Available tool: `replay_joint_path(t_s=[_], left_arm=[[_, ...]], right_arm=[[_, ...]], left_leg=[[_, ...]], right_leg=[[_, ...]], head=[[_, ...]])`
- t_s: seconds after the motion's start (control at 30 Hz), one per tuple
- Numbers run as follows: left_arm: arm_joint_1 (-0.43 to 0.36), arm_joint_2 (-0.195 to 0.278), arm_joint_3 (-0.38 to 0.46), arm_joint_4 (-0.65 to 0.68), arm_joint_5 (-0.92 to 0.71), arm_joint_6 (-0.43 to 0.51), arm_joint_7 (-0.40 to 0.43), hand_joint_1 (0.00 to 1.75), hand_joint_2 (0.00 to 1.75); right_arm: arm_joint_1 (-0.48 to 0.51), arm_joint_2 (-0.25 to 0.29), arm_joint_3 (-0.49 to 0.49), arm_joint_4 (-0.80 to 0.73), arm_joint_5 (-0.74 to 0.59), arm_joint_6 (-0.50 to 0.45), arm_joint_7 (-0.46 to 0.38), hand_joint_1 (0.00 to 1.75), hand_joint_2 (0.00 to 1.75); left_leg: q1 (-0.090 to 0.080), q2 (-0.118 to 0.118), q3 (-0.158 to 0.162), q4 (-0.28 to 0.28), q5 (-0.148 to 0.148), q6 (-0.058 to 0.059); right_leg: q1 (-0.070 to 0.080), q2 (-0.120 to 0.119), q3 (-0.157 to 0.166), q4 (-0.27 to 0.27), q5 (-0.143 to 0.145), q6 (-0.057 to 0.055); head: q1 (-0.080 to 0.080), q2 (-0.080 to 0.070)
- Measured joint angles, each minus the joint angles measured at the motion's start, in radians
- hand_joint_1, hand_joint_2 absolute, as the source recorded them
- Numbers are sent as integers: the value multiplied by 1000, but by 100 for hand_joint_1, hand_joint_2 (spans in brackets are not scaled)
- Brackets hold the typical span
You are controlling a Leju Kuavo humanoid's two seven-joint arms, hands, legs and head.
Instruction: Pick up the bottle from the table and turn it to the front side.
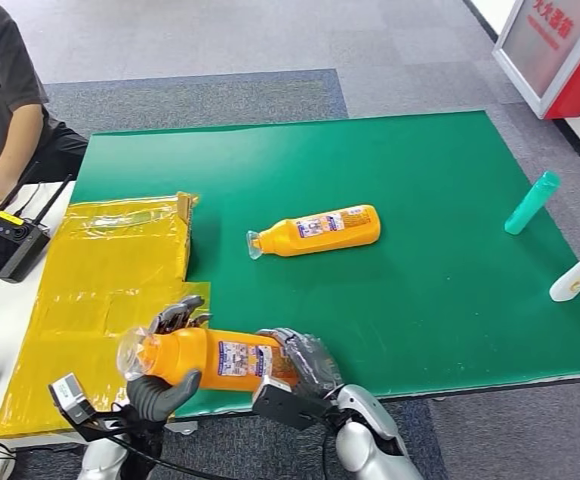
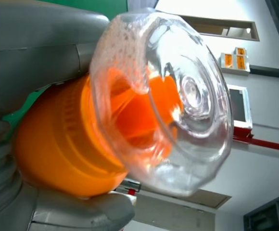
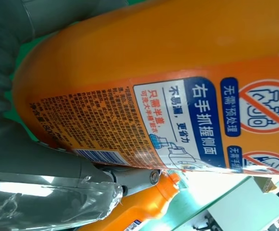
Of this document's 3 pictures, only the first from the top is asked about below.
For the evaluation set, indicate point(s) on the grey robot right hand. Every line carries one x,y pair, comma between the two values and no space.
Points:
310,361

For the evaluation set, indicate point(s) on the teal plastic bottle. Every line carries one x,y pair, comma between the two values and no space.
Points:
531,203

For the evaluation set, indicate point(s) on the person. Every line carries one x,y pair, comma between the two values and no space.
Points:
0,86

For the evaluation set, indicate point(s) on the green table mat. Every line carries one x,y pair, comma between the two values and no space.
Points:
370,166

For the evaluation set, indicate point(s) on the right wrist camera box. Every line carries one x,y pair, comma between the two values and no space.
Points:
290,404

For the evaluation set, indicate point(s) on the black remote controller with antennas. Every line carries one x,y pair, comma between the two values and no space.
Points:
0,245

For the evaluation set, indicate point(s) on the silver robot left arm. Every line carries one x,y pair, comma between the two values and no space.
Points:
105,457

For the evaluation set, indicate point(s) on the orange bottle clear cap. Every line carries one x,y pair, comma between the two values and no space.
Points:
320,230
210,358

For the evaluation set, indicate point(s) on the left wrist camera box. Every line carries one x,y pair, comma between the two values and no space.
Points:
70,396

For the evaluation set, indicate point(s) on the white table bracket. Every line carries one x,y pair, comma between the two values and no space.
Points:
182,428

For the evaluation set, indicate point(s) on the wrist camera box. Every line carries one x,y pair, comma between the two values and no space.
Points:
70,396
290,404

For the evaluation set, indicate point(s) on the red white display stand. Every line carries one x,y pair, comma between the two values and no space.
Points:
545,46

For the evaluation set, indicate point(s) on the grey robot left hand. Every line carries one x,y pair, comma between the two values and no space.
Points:
157,397

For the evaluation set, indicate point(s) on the yellow film wrapped package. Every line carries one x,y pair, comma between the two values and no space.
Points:
100,265

